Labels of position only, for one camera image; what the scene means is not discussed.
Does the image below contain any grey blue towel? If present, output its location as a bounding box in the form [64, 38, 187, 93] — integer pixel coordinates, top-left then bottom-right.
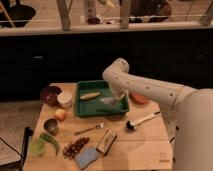
[100, 97, 117, 106]

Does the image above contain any white cup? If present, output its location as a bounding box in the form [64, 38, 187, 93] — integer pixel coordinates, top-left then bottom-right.
[57, 91, 72, 108]

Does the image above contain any blue sponge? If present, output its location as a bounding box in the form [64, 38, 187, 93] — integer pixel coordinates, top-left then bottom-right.
[75, 147, 99, 169]

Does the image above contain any bunch of dark grapes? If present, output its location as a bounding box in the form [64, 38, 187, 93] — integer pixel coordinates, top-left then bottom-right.
[62, 137, 90, 159]

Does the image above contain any wooden block eraser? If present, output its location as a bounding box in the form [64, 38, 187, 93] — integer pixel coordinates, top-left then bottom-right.
[96, 130, 117, 155]

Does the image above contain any small metal cup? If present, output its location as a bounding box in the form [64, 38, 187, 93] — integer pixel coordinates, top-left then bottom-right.
[44, 119, 59, 136]

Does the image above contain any dark red bowl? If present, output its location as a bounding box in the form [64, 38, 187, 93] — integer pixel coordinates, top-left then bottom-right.
[40, 86, 62, 106]

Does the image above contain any yellow corn cob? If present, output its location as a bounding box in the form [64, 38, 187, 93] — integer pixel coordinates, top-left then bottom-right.
[80, 92, 101, 100]

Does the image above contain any orange bowl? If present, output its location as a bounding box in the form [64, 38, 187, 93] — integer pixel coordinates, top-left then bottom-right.
[129, 93, 149, 105]

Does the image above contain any green chili pepper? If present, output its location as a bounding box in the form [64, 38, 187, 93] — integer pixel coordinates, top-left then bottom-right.
[40, 133, 59, 156]

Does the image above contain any green plastic cup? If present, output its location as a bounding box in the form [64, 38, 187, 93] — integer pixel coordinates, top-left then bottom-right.
[29, 138, 46, 157]

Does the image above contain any green plastic tray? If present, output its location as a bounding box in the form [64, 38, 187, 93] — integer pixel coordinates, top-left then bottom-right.
[75, 80, 129, 118]

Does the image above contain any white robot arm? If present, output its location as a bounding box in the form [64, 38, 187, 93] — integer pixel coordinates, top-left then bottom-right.
[102, 58, 213, 171]

